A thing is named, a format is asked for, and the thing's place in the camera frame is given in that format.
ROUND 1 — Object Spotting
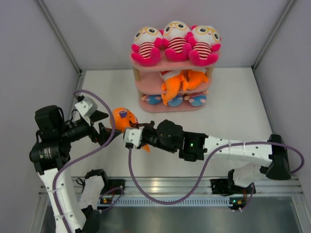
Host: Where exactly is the orange shark plush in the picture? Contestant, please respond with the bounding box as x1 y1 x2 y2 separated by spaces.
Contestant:
160 70 189 106
110 107 150 152
187 68 208 90

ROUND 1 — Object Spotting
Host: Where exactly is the black-haired doll plush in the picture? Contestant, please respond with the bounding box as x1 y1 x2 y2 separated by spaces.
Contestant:
168 94 184 107

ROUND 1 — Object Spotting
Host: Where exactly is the blue-hat doll plush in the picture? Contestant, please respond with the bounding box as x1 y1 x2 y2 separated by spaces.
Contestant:
184 92 207 107

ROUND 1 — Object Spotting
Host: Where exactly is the pink panda plush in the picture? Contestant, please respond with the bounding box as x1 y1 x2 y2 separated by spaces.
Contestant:
161 20 192 62
187 25 221 67
131 26 163 66

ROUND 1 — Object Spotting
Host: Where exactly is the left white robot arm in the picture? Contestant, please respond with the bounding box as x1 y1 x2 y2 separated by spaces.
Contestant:
29 103 120 233

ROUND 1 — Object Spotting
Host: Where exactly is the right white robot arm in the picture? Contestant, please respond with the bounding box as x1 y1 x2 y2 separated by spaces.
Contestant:
123 120 291 193

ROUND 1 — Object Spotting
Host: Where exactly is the doll plush on bottom shelf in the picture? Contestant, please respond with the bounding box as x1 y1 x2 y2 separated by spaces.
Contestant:
141 95 162 105

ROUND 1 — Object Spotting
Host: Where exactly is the pink three-tier shelf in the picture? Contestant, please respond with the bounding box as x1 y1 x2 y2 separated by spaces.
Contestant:
131 49 215 113

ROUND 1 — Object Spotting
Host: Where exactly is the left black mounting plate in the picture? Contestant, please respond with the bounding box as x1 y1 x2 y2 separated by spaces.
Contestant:
107 179 125 195

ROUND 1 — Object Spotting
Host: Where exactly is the black mounting plate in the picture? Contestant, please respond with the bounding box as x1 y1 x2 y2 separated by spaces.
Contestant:
210 179 256 196
107 179 125 195

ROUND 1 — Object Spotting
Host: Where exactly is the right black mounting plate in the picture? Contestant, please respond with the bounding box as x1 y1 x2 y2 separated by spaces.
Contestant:
210 179 256 196

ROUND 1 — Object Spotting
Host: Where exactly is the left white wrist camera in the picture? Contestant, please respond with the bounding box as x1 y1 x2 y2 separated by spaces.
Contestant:
74 96 98 125

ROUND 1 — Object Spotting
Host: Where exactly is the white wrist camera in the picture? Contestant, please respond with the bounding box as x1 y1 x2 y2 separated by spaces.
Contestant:
123 128 142 148
74 96 98 125

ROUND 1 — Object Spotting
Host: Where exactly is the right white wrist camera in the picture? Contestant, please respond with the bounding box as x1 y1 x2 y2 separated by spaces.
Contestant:
123 128 142 148

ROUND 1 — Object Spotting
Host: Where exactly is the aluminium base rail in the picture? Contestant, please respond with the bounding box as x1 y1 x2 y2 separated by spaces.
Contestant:
38 176 304 196

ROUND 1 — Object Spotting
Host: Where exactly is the white slotted cable duct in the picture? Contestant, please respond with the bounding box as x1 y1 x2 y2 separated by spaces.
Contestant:
98 196 246 209

